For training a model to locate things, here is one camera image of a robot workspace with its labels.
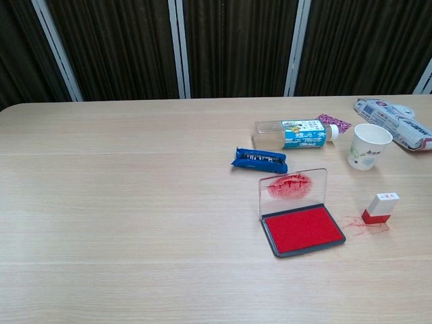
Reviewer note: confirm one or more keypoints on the white and red stamp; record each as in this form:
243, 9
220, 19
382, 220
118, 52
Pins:
380, 211

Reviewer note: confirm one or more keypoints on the red ink pad with clear lid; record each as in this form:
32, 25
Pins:
300, 233

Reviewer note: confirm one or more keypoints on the blue snack wrapper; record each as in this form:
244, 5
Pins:
259, 160

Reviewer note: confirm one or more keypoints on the clear plastic bottle blue label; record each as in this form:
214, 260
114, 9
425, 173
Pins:
297, 134

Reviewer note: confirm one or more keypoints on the purple patterned packet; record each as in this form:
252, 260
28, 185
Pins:
334, 121

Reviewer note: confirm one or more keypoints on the white paper cup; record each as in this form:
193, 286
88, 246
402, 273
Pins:
367, 147

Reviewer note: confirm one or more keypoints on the white printed snack bag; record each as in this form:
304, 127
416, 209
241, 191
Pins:
391, 123

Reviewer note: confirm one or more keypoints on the white folding screen frame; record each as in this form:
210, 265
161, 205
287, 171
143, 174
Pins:
180, 47

